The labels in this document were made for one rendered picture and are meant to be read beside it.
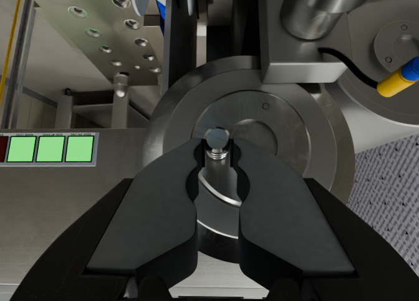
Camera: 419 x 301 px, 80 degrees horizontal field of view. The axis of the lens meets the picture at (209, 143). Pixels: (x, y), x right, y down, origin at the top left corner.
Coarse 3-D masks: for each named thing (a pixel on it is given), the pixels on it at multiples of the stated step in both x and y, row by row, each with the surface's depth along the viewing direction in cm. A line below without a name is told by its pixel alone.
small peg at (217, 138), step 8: (216, 128) 13; (224, 128) 13; (208, 136) 13; (216, 136) 13; (224, 136) 13; (208, 144) 13; (216, 144) 13; (224, 144) 13; (208, 152) 14; (216, 152) 13; (224, 152) 14
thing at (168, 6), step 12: (168, 0) 21; (168, 12) 21; (180, 12) 26; (168, 24) 20; (180, 24) 26; (192, 24) 38; (168, 36) 20; (180, 36) 26; (192, 36) 38; (168, 48) 20; (180, 48) 26; (192, 48) 38; (168, 60) 20; (180, 60) 26; (192, 60) 38; (168, 72) 20; (180, 72) 26; (168, 84) 20
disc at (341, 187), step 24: (192, 72) 19; (216, 72) 19; (168, 96) 19; (312, 96) 18; (168, 120) 18; (336, 120) 18; (144, 144) 18; (336, 144) 17; (336, 168) 17; (336, 192) 17; (216, 240) 16
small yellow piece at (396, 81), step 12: (324, 48) 14; (348, 60) 13; (360, 72) 13; (396, 72) 11; (408, 72) 10; (372, 84) 12; (384, 84) 12; (396, 84) 11; (408, 84) 11; (384, 96) 12
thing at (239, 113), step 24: (240, 96) 16; (264, 96) 16; (216, 120) 16; (240, 120) 16; (264, 120) 16; (288, 120) 16; (264, 144) 16; (288, 144) 16; (216, 168) 15; (216, 192) 15
